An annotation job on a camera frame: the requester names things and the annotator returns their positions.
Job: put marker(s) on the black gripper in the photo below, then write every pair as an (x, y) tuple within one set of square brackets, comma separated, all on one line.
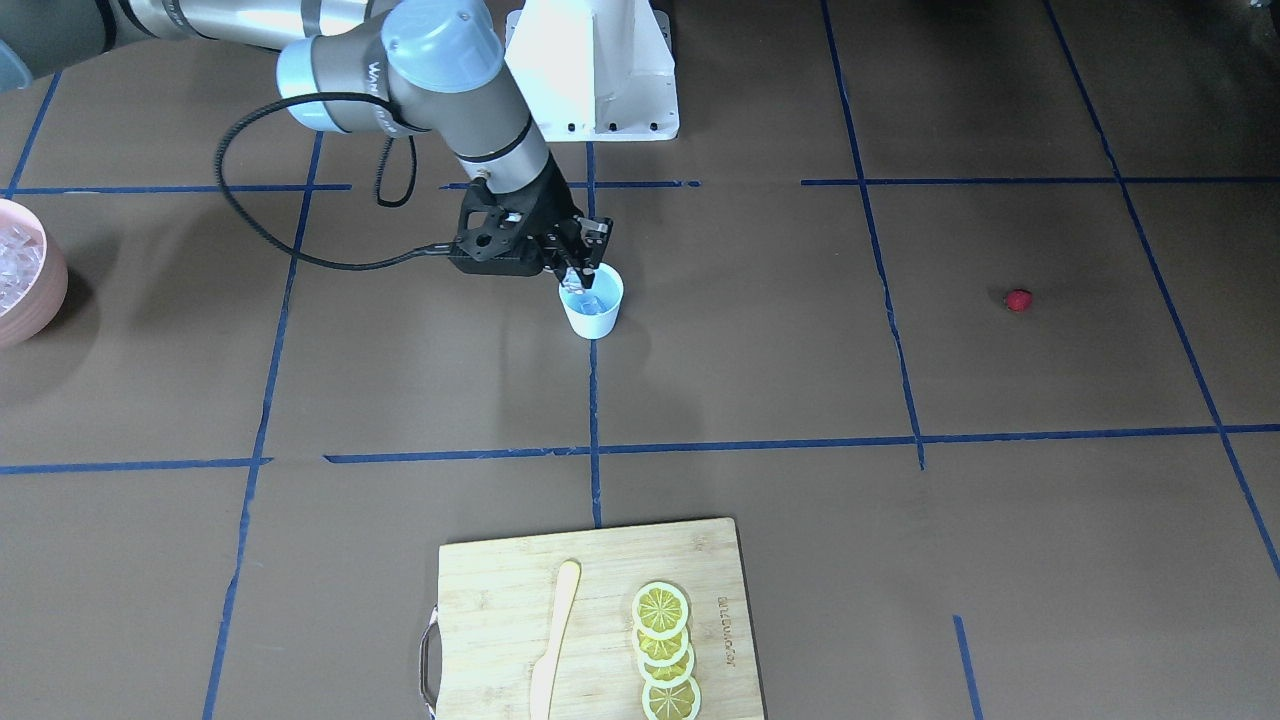
[(549, 207)]

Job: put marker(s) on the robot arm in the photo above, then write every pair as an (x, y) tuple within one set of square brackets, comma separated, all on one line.
[(401, 68)]

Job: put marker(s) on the ice cubes in cup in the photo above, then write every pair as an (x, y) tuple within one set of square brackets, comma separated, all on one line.
[(587, 303)]

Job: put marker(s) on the light blue paper cup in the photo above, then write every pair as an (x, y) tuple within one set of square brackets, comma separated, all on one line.
[(608, 283)]

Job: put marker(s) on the ice cubes in bowl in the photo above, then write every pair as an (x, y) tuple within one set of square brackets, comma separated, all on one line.
[(23, 256)]

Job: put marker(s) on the yellow plastic knife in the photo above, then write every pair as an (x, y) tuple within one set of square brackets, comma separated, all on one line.
[(544, 671)]

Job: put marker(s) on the bamboo cutting board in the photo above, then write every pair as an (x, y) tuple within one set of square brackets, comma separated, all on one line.
[(491, 619)]

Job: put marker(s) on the front lemon slice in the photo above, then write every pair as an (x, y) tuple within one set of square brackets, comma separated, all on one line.
[(660, 610)]

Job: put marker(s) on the lemon slice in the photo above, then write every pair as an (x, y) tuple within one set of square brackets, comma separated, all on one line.
[(661, 652), (667, 676), (660, 610)]

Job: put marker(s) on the lemon slice nearest board edge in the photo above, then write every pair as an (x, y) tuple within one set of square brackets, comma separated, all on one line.
[(678, 702)]

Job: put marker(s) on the pink bowl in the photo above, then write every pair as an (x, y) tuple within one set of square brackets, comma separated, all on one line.
[(43, 302)]

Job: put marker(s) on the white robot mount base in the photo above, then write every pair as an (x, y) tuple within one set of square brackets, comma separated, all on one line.
[(595, 71)]

